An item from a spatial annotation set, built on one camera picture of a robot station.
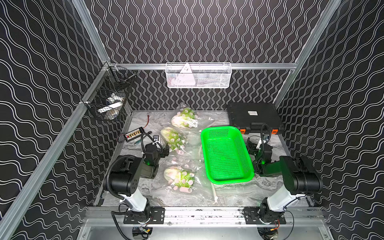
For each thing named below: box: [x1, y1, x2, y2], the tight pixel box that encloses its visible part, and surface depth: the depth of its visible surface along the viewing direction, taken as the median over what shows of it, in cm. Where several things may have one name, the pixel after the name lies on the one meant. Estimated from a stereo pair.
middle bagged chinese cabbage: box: [160, 127, 201, 157], surface depth 97 cm
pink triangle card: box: [174, 63, 196, 86], surface depth 92 cm
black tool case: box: [227, 102, 285, 135], surface depth 112 cm
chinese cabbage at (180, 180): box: [163, 167, 196, 194], surface depth 80 cm
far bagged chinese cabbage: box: [171, 102, 199, 129], surface depth 109 cm
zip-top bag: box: [155, 153, 218, 205], surface depth 81 cm
